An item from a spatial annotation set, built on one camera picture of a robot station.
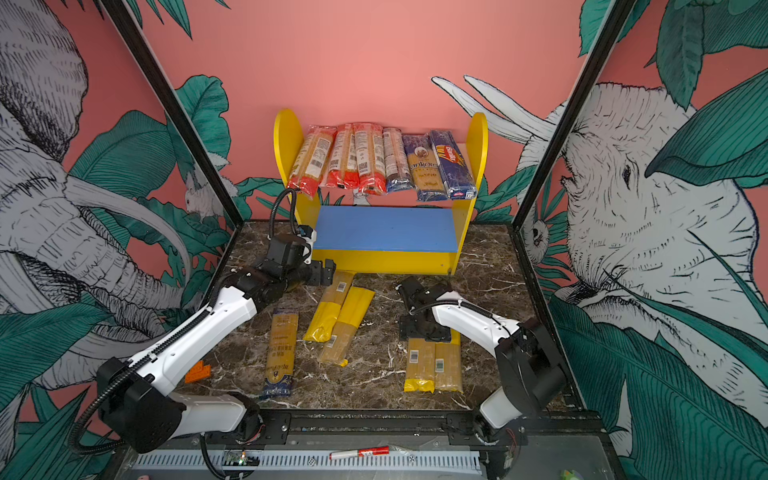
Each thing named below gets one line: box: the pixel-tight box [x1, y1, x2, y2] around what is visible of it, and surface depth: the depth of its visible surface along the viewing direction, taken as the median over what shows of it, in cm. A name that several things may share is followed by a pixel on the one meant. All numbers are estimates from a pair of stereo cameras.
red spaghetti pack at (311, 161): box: [287, 125, 338, 198], surface depth 78 cm
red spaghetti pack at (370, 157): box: [353, 122, 387, 195], surface depth 76 cm
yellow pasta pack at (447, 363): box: [434, 329, 463, 393], surface depth 84 cm
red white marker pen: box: [329, 446, 391, 460], surface depth 72 cm
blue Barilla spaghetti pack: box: [430, 130, 477, 200], surface depth 74 cm
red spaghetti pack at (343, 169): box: [326, 123, 360, 190], surface depth 76 cm
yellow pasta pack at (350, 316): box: [319, 286, 376, 367], surface depth 92 cm
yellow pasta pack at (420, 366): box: [404, 338, 436, 394], surface depth 84 cm
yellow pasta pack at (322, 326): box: [303, 269, 357, 343], surface depth 94 cm
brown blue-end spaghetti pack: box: [264, 309, 299, 397], surface depth 85 cm
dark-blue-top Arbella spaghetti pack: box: [403, 132, 449, 202], surface depth 76 cm
